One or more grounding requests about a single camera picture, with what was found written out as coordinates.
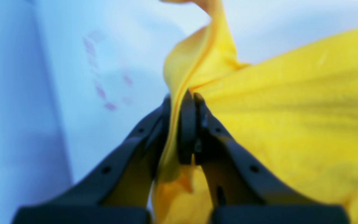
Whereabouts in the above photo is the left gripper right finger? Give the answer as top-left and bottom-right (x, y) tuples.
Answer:
(177, 91), (350, 224)

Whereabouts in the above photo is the yellow Smile T-shirt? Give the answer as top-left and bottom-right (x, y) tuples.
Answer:
(152, 0), (358, 224)

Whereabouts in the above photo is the red tape rectangle marking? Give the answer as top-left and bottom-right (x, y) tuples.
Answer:
(83, 30), (134, 111)

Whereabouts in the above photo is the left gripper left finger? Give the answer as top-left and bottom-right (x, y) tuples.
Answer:
(12, 96), (171, 224)

